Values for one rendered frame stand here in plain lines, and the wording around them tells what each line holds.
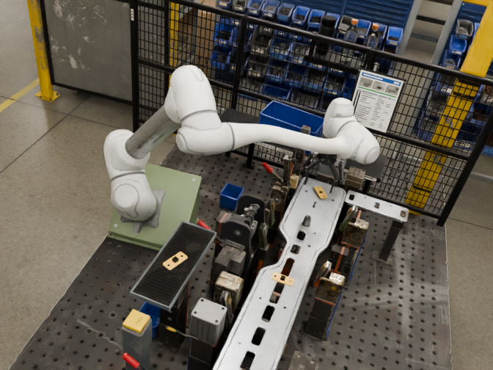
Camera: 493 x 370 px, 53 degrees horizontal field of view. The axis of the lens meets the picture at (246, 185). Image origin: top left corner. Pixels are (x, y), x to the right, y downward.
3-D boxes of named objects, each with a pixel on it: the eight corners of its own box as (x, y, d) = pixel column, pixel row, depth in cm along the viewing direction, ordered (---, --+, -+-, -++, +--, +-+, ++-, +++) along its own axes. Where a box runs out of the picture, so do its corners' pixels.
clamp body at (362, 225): (349, 287, 230) (370, 233, 208) (324, 278, 232) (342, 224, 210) (353, 273, 237) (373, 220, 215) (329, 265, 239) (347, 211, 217)
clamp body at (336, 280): (326, 345, 204) (346, 291, 182) (297, 334, 207) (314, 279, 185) (331, 327, 211) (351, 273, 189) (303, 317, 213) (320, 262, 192)
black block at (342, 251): (334, 305, 221) (351, 260, 202) (311, 296, 223) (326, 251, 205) (338, 291, 227) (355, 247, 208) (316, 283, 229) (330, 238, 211)
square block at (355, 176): (344, 233, 257) (363, 179, 234) (329, 228, 259) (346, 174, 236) (348, 224, 263) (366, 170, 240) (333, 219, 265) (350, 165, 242)
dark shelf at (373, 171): (379, 183, 243) (381, 179, 241) (210, 130, 262) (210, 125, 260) (385, 160, 260) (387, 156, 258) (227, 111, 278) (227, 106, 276)
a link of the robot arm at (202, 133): (238, 144, 169) (227, 108, 171) (187, 152, 161) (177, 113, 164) (224, 157, 181) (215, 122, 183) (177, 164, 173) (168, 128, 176)
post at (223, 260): (217, 332, 203) (227, 266, 178) (205, 327, 204) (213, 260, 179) (221, 322, 206) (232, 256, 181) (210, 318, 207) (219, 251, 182)
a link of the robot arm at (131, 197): (126, 225, 226) (110, 220, 205) (117, 188, 230) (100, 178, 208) (161, 216, 226) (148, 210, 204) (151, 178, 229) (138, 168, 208)
